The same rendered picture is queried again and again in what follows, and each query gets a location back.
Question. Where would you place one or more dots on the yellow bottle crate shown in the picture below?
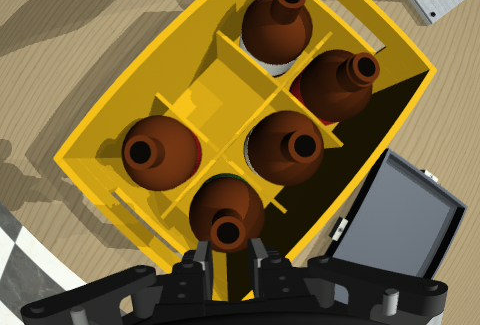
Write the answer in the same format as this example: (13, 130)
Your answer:
(218, 87)

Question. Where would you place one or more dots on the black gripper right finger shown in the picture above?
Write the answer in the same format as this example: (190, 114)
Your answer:
(376, 294)

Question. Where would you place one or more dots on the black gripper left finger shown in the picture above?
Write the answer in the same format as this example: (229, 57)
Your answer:
(97, 303)

